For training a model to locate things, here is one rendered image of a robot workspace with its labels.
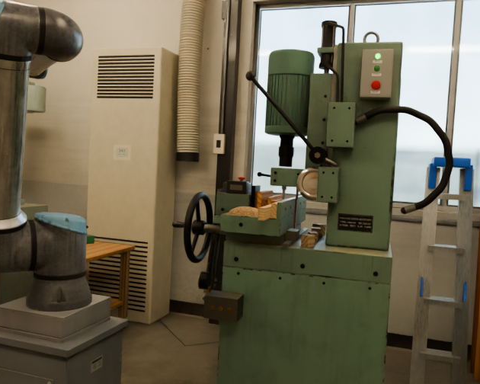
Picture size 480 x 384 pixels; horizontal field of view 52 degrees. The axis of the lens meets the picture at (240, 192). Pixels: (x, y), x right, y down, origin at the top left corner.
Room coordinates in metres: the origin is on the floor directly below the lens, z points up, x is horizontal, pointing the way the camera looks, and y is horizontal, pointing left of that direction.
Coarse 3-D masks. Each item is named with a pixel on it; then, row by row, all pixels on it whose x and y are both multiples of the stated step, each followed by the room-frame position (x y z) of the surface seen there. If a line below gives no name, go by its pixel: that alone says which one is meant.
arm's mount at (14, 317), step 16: (16, 304) 1.46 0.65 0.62; (96, 304) 1.51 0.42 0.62; (0, 320) 1.43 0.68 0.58; (16, 320) 1.41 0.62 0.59; (32, 320) 1.39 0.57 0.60; (48, 320) 1.37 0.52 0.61; (64, 320) 1.37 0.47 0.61; (80, 320) 1.43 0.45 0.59; (96, 320) 1.51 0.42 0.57; (32, 336) 1.39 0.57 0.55; (48, 336) 1.38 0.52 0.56; (64, 336) 1.37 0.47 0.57
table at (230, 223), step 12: (216, 216) 1.93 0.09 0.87; (228, 216) 1.69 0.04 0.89; (240, 216) 1.68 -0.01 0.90; (252, 216) 1.67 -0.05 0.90; (288, 216) 1.79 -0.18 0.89; (300, 216) 2.08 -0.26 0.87; (228, 228) 1.69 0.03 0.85; (240, 228) 1.68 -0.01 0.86; (252, 228) 1.67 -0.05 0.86; (264, 228) 1.66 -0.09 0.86; (276, 228) 1.65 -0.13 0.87; (288, 228) 1.80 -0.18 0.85
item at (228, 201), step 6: (222, 192) 1.98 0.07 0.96; (216, 198) 1.95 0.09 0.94; (222, 198) 1.94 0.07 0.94; (228, 198) 1.94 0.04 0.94; (234, 198) 1.93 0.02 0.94; (240, 198) 1.92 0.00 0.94; (246, 198) 1.92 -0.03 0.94; (216, 204) 1.95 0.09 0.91; (222, 204) 1.94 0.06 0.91; (228, 204) 1.94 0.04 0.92; (234, 204) 1.93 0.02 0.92; (240, 204) 1.92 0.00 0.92; (246, 204) 1.92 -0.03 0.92; (216, 210) 1.95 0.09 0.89; (222, 210) 1.94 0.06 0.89; (228, 210) 1.93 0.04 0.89
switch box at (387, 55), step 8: (368, 56) 1.68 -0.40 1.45; (384, 56) 1.67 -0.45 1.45; (392, 56) 1.66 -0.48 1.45; (368, 64) 1.68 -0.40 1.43; (376, 64) 1.67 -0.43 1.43; (384, 64) 1.67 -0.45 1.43; (392, 64) 1.66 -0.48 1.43; (368, 72) 1.68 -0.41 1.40; (376, 72) 1.67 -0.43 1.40; (384, 72) 1.67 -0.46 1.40; (368, 80) 1.68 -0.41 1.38; (376, 80) 1.67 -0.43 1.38; (384, 80) 1.67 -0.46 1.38; (360, 88) 1.69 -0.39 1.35; (368, 88) 1.68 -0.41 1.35; (384, 88) 1.66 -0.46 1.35; (360, 96) 1.69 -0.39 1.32; (368, 96) 1.68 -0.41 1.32; (376, 96) 1.67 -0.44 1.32; (384, 96) 1.67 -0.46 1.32
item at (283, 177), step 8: (272, 168) 1.90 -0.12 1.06; (280, 168) 1.89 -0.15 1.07; (288, 168) 1.89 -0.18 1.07; (296, 168) 1.88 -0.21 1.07; (272, 176) 1.90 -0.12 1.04; (280, 176) 1.89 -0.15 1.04; (288, 176) 1.88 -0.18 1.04; (272, 184) 1.90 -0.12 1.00; (280, 184) 1.89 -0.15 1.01; (288, 184) 1.88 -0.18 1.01
